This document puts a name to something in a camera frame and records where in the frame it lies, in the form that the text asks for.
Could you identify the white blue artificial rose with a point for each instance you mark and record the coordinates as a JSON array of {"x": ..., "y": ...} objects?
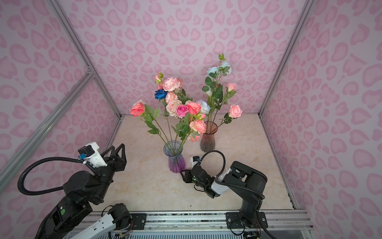
[{"x": 205, "y": 108}]

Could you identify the pink peach rose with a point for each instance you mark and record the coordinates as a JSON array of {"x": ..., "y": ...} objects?
[{"x": 194, "y": 109}]

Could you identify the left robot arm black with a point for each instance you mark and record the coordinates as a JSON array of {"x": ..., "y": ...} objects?
[{"x": 81, "y": 190}]

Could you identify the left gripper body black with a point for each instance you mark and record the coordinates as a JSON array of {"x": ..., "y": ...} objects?
[{"x": 111, "y": 160}]

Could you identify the aluminium corner frame post left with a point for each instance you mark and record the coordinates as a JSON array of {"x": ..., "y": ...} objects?
[{"x": 78, "y": 45}]

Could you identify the pale blue flower spray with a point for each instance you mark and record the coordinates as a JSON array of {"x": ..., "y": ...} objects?
[{"x": 213, "y": 79}]

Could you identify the pink grey glass vase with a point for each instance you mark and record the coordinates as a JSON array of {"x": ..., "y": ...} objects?
[{"x": 207, "y": 142}]

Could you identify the aluminium corner frame post right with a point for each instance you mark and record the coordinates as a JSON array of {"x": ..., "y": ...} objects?
[{"x": 295, "y": 35}]

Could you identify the aluminium corner frame post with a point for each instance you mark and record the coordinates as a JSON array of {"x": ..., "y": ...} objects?
[
  {"x": 78, "y": 45},
  {"x": 295, "y": 35}
]

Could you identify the pink peach rose spray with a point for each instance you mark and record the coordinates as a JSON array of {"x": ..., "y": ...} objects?
[{"x": 197, "y": 128}]

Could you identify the cream rose single stem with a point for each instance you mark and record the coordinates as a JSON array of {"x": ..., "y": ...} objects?
[{"x": 172, "y": 107}]

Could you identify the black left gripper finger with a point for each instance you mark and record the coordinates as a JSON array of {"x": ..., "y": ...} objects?
[
  {"x": 120, "y": 155},
  {"x": 109, "y": 154}
]

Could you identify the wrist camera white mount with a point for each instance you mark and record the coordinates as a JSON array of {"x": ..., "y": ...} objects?
[
  {"x": 90, "y": 153},
  {"x": 195, "y": 160}
]

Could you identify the dark blue small flower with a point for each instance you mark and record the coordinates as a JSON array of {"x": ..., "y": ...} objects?
[{"x": 160, "y": 95}]

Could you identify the pink white peony spray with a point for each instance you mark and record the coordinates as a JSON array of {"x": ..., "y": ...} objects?
[{"x": 174, "y": 87}]

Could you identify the pink rosebud stem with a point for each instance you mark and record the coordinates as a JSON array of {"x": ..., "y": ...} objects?
[
  {"x": 233, "y": 113},
  {"x": 222, "y": 97}
]

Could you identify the red pink rose stem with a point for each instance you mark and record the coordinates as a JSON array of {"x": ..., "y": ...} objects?
[{"x": 150, "y": 117}]

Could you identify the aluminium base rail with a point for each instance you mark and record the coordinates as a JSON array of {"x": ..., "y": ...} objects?
[{"x": 281, "y": 224}]

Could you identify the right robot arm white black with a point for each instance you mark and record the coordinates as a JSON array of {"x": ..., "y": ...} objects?
[{"x": 246, "y": 182}]

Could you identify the aluminium diagonal frame bar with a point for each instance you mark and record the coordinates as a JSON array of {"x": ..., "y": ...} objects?
[{"x": 39, "y": 135}]

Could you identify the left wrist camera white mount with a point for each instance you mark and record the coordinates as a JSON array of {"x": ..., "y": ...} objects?
[{"x": 90, "y": 153}]

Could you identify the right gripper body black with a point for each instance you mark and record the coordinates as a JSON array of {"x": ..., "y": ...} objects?
[{"x": 189, "y": 175}]

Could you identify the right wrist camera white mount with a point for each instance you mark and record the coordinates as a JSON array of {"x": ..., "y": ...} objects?
[{"x": 195, "y": 160}]

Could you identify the blue purple glass vase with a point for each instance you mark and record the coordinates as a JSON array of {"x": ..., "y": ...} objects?
[{"x": 173, "y": 150}]

